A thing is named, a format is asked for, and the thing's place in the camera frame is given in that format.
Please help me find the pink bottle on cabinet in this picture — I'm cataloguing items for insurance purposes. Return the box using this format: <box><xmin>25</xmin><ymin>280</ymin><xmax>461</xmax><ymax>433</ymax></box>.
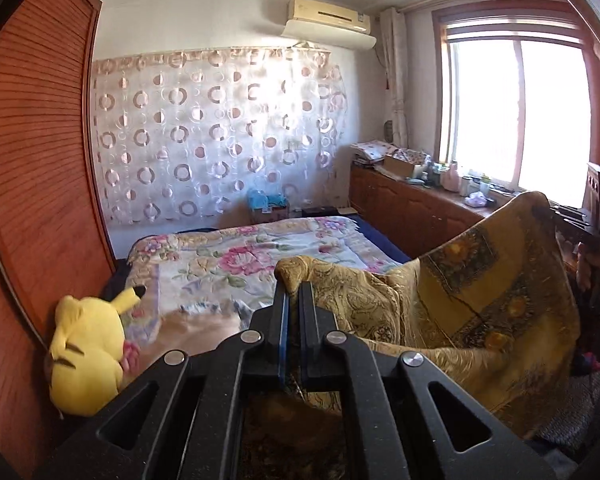
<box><xmin>440</xmin><ymin>160</ymin><xmax>460</xmax><ymax>193</ymax></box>

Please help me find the person's right hand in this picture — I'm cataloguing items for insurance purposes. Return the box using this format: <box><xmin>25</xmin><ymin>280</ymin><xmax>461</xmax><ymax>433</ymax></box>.
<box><xmin>576</xmin><ymin>243</ymin><xmax>600</xmax><ymax>293</ymax></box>

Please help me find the window with wooden frame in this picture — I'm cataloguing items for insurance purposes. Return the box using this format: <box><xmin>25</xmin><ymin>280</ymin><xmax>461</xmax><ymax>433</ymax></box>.
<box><xmin>432</xmin><ymin>0</ymin><xmax>600</xmax><ymax>207</ymax></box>

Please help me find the wooden side cabinet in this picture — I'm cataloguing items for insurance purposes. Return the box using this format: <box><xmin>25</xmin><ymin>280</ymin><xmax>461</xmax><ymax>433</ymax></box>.
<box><xmin>349</xmin><ymin>165</ymin><xmax>492</xmax><ymax>258</ymax></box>

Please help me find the white wall air conditioner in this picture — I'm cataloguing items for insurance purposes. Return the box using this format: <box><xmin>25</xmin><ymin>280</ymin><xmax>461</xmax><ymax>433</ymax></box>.
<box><xmin>282</xmin><ymin>0</ymin><xmax>377</xmax><ymax>51</ymax></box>

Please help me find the floral bed blanket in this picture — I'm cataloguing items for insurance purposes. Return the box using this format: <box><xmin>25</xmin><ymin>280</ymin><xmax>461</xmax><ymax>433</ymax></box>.
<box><xmin>122</xmin><ymin>216</ymin><xmax>400</xmax><ymax>347</ymax></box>

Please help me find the yellow Pikachu plush toy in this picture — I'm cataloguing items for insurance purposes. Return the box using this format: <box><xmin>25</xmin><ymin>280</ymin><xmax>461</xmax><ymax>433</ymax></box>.
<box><xmin>45</xmin><ymin>286</ymin><xmax>146</xmax><ymax>417</ymax></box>

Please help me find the white circle-patterned curtain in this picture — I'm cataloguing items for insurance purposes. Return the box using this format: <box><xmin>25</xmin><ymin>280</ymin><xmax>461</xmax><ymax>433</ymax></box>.
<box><xmin>92</xmin><ymin>48</ymin><xmax>348</xmax><ymax>228</ymax></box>

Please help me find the teal object behind bed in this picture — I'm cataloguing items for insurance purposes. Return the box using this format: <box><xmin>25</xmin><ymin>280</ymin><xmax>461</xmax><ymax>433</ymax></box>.
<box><xmin>247</xmin><ymin>188</ymin><xmax>289</xmax><ymax>224</ymax></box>

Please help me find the cardboard box on cabinet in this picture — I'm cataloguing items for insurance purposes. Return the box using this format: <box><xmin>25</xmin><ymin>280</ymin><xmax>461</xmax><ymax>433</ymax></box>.
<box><xmin>382</xmin><ymin>152</ymin><xmax>430</xmax><ymax>179</ymax></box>

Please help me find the dark blue mattress sheet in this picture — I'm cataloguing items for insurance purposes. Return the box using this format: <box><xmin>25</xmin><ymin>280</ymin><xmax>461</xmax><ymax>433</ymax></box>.
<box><xmin>348</xmin><ymin>214</ymin><xmax>412</xmax><ymax>264</ymax></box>

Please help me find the golden brown patterned cloth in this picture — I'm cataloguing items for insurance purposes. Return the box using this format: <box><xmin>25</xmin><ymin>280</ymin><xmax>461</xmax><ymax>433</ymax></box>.
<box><xmin>274</xmin><ymin>192</ymin><xmax>580</xmax><ymax>438</ymax></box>

